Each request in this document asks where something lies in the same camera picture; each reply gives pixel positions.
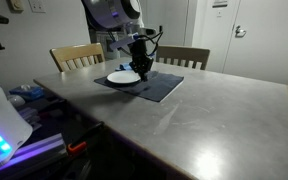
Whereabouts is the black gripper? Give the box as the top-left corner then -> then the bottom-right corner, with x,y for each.
129,39 -> 155,83

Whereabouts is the white round plate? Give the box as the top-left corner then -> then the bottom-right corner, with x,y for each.
106,70 -> 142,85

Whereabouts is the blue cloth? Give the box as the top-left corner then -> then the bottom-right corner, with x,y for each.
114,62 -> 134,72

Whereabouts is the dark blue placemat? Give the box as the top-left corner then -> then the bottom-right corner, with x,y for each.
93,69 -> 185,103

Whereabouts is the dark wooden chair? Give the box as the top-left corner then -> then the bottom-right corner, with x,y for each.
154,44 -> 211,71

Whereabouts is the light wooden chair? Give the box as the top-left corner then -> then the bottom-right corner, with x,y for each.
49,42 -> 106,73

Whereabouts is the door sign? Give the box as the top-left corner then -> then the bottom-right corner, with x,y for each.
211,0 -> 229,9

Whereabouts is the blue box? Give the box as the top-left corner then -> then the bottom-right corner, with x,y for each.
9,84 -> 46,102

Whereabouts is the aluminium extrusion beam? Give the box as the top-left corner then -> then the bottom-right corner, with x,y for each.
0,132 -> 68,178

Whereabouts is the white round object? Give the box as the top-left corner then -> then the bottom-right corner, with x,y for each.
6,94 -> 27,108

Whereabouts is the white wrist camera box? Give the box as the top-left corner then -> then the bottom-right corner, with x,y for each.
109,32 -> 140,52

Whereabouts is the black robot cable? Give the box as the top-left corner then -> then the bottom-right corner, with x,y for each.
135,25 -> 165,57

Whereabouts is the orange-handled black clamp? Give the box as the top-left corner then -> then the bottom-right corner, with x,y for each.
66,121 -> 106,157

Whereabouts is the silver door handle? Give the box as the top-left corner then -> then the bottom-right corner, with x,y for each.
234,25 -> 248,38

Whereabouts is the white door with handle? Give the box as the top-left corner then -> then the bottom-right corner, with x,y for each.
222,0 -> 288,86

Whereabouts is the beige wall thermostat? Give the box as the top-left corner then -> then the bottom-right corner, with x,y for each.
6,0 -> 25,14

